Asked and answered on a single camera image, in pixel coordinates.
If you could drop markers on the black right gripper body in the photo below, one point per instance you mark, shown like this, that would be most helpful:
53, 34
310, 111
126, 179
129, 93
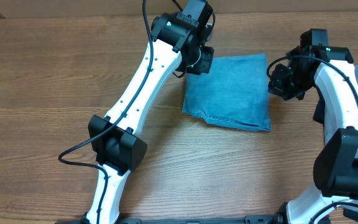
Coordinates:
278, 82

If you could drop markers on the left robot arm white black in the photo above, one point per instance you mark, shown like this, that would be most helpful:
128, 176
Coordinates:
176, 44

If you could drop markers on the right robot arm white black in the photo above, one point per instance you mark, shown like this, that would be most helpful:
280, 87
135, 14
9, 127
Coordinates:
335, 170

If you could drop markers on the black garment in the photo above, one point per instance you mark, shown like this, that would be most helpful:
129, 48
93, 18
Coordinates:
318, 115

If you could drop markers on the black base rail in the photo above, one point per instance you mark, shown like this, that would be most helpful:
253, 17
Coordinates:
248, 219

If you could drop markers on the light blue denim jeans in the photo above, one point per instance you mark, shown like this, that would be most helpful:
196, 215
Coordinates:
232, 95

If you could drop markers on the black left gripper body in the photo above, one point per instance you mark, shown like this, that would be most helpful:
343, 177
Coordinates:
200, 63

